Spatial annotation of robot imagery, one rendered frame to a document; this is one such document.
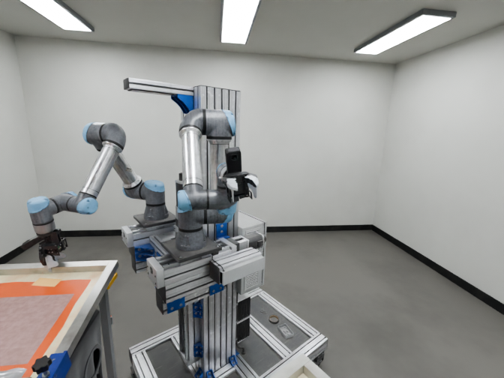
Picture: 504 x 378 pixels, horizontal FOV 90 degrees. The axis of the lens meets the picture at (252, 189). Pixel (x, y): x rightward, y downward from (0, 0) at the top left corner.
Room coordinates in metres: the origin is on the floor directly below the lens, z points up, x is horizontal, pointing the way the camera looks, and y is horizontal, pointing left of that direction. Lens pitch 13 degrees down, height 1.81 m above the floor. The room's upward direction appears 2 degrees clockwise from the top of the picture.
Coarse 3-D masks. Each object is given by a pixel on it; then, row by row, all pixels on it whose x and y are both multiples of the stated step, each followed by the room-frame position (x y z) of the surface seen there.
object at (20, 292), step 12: (0, 288) 0.98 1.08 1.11; (12, 288) 0.98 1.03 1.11; (24, 288) 0.98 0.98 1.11; (36, 288) 0.99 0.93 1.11; (0, 300) 0.91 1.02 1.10; (12, 300) 0.92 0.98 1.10; (24, 300) 0.92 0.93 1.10; (0, 312) 0.86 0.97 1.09; (12, 312) 0.86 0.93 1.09; (0, 324) 0.81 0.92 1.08
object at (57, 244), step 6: (36, 234) 1.04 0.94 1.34; (42, 234) 1.03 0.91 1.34; (48, 234) 1.04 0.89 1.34; (54, 234) 1.05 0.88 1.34; (48, 240) 1.06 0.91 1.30; (54, 240) 1.06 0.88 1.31; (60, 240) 1.08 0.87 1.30; (42, 246) 1.04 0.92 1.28; (48, 246) 1.04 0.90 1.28; (54, 246) 1.05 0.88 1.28; (60, 246) 1.09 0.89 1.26; (66, 246) 1.12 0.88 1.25; (42, 252) 1.04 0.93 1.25; (48, 252) 1.06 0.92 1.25; (54, 252) 1.05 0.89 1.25
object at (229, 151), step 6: (228, 150) 0.75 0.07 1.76; (234, 150) 0.75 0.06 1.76; (228, 156) 0.75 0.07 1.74; (234, 156) 0.75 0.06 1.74; (240, 156) 0.76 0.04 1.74; (228, 162) 0.76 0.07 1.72; (234, 162) 0.77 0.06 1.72; (240, 162) 0.77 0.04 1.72; (228, 168) 0.77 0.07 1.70; (234, 168) 0.78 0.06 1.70; (240, 168) 0.79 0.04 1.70
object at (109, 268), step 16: (0, 272) 1.05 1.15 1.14; (16, 272) 1.06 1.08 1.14; (32, 272) 1.07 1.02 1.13; (48, 272) 1.08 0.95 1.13; (64, 272) 1.09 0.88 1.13; (112, 272) 1.08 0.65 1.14; (96, 288) 0.96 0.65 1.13; (96, 304) 0.90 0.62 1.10; (80, 320) 0.81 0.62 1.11; (64, 336) 0.74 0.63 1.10; (80, 336) 0.77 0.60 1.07
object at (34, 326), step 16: (48, 288) 0.99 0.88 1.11; (64, 288) 0.99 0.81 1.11; (80, 288) 1.00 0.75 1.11; (32, 304) 0.90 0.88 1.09; (48, 304) 0.90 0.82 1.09; (64, 304) 0.91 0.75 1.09; (16, 320) 0.83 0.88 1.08; (32, 320) 0.83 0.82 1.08; (48, 320) 0.83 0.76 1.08; (64, 320) 0.84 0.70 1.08; (0, 336) 0.76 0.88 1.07; (16, 336) 0.76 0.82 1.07; (32, 336) 0.77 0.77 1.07; (48, 336) 0.77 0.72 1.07; (0, 352) 0.70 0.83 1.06; (16, 352) 0.71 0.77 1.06; (32, 352) 0.71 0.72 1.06; (0, 368) 0.66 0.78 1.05
